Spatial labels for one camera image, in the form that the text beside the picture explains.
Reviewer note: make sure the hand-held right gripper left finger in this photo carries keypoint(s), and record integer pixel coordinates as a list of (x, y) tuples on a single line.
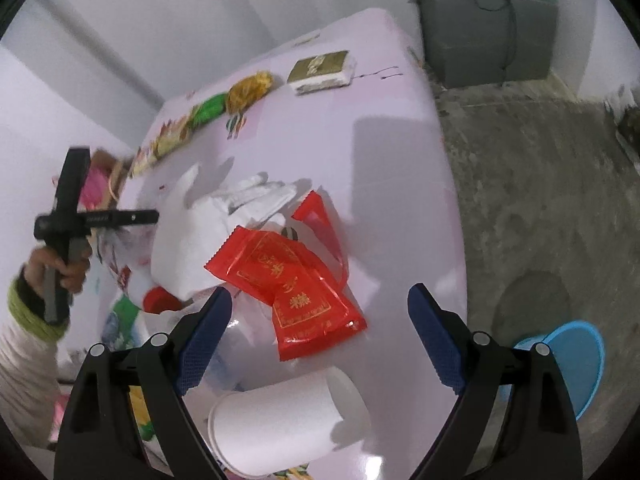
[(204, 342)]

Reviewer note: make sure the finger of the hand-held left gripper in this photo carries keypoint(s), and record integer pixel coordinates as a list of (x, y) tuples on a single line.
[(127, 218)]

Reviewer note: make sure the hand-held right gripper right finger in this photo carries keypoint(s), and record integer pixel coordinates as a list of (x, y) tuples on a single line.
[(436, 345)]

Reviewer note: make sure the white bottle with red cap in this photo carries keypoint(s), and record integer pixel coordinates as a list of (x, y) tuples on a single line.
[(160, 300)]

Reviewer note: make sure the red printed plastic bag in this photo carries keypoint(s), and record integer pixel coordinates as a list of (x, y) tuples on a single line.
[(305, 310)]

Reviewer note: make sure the person's left forearm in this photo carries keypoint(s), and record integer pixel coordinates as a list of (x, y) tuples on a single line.
[(25, 360)]

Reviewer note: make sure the person's left hand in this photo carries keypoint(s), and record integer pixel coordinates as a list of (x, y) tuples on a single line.
[(37, 265)]

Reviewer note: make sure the pink packet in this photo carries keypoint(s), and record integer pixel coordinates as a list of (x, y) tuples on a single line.
[(95, 187)]

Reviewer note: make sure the white plastic bag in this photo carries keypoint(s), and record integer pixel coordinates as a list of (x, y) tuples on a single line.
[(185, 250)]

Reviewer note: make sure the yellow printed snack packet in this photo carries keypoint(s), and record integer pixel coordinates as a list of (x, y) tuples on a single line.
[(170, 137)]

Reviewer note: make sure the white paper cup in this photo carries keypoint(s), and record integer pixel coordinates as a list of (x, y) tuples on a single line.
[(280, 420)]

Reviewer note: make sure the white crumpled tissue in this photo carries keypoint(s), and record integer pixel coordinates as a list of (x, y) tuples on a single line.
[(255, 195)]

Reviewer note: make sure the green snack wrapper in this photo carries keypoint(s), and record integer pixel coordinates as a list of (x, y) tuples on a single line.
[(207, 110)]

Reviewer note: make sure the blue plastic stool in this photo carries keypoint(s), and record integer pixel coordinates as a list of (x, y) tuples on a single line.
[(575, 360)]

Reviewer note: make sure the yellow crumpled wrapper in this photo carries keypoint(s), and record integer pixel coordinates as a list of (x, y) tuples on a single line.
[(247, 90)]

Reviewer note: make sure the grey cabinet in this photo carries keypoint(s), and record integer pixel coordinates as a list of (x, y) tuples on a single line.
[(480, 40)]

